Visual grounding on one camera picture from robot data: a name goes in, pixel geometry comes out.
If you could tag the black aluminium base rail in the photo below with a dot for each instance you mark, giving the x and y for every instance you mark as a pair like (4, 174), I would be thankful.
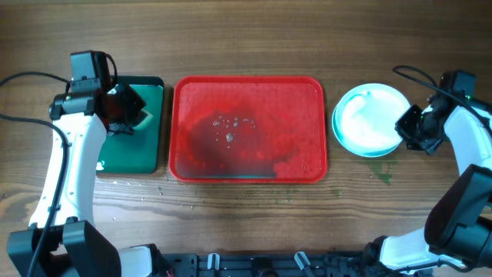
(300, 264)

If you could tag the red plastic tray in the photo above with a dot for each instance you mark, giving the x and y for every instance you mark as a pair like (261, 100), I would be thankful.
(248, 129)

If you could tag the white plate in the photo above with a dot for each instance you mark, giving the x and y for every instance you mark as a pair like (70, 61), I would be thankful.
(362, 137)
(378, 103)

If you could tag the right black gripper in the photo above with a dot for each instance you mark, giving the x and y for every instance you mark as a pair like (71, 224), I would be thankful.
(403, 123)

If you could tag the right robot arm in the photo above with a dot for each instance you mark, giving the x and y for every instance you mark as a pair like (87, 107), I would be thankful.
(455, 234)

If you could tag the dark green plastic tray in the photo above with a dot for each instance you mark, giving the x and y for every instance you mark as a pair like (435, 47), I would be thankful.
(137, 153)

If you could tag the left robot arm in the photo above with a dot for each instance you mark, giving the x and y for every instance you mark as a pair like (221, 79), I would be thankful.
(61, 238)

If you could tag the green sponge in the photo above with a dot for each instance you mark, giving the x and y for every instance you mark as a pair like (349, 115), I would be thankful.
(142, 120)

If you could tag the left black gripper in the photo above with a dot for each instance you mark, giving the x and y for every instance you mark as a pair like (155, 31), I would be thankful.
(137, 103)

